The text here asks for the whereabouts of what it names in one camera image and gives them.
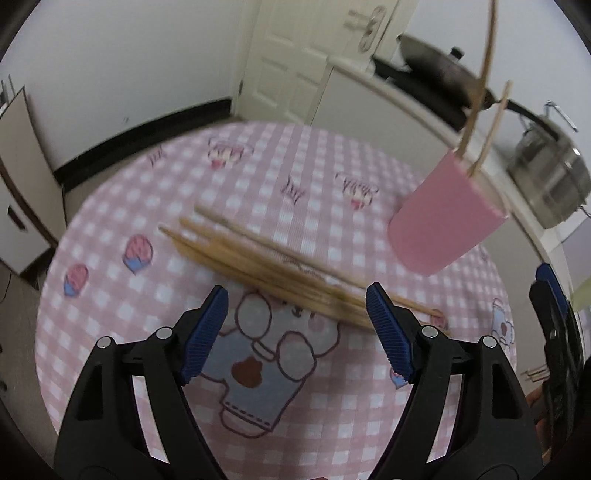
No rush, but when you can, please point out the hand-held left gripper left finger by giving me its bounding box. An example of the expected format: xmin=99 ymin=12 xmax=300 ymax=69
xmin=54 ymin=285 xmax=230 ymax=480

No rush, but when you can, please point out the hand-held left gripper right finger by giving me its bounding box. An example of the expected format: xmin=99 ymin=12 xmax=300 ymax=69
xmin=366 ymin=282 xmax=543 ymax=480

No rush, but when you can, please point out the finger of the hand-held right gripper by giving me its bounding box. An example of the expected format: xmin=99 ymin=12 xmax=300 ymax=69
xmin=529 ymin=262 xmax=573 ymax=333

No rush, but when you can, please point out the bundle of chopsticks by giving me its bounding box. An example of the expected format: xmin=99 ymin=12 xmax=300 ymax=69
xmin=158 ymin=204 xmax=451 ymax=337

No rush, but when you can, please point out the pink cup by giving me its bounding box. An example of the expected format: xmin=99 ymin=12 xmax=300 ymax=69
xmin=388 ymin=150 xmax=511 ymax=276

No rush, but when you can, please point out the light wooden chopstick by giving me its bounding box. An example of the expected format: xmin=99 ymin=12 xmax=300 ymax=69
xmin=468 ymin=80 xmax=514 ymax=178
xmin=457 ymin=0 xmax=499 ymax=155

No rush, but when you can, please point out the pink checkered tablecloth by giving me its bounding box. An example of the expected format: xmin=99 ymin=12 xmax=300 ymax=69
xmin=34 ymin=121 xmax=518 ymax=480

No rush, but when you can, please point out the stainless steel pot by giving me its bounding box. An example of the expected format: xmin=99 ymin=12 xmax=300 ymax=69
xmin=508 ymin=102 xmax=591 ymax=229

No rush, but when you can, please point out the black induction cooker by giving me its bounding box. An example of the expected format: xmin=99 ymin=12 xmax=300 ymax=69
xmin=372 ymin=55 xmax=467 ymax=130

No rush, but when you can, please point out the beige side cabinet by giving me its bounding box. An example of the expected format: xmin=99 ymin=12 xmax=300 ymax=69
xmin=0 ymin=85 xmax=65 ymax=278

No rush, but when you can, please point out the wok lid with black knob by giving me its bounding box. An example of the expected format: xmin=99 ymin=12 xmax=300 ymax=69
xmin=399 ymin=34 xmax=490 ymax=93

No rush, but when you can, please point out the white door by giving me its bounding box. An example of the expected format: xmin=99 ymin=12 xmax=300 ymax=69
xmin=233 ymin=0 xmax=416 ymax=127

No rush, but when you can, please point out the dark wok with black handle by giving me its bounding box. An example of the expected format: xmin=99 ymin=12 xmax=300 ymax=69
xmin=397 ymin=32 xmax=559 ymax=139

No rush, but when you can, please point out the silver door handle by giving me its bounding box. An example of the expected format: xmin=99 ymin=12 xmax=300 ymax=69
xmin=346 ymin=7 xmax=389 ymax=51

